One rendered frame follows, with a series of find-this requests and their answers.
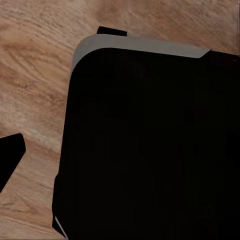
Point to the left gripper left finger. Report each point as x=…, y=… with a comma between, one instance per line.
x=12, y=149

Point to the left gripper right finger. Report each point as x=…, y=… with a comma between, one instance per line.
x=232, y=149

